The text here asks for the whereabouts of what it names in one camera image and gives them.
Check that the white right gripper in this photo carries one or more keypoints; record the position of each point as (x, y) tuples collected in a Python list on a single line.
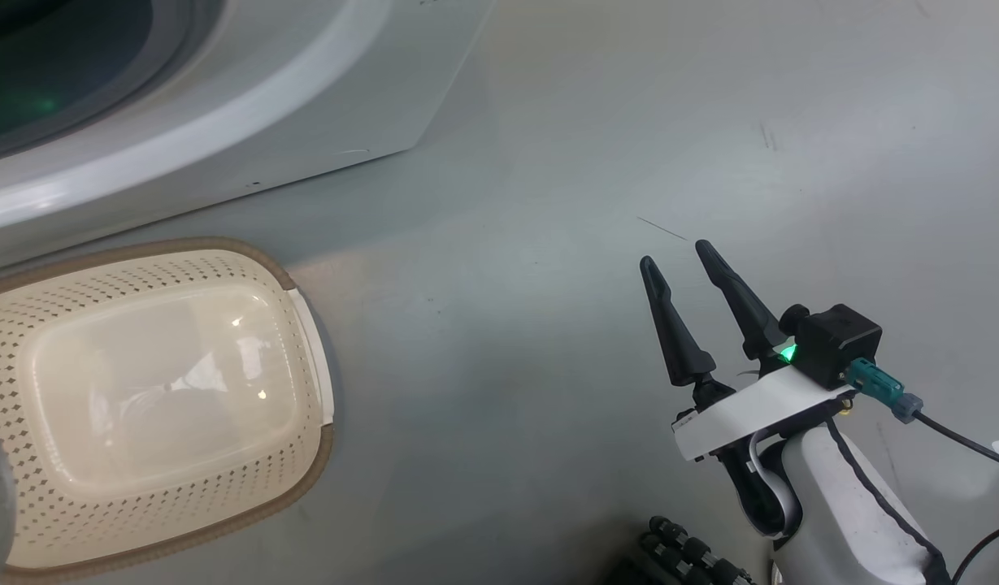
[(759, 402)]

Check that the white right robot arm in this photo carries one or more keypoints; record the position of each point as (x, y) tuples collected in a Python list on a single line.
[(857, 520)]

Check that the white front-load washing machine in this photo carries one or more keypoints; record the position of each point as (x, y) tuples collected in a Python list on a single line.
[(304, 122)]

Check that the cream perforated laundry basket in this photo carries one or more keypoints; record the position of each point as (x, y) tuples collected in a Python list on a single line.
[(158, 390)]

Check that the grey rubber door gasket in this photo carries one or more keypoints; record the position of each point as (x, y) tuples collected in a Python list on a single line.
[(101, 89)]

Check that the black ribbed robot part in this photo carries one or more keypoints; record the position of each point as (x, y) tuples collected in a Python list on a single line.
[(686, 556)]

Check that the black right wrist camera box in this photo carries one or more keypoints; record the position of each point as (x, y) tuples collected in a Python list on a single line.
[(836, 341)]

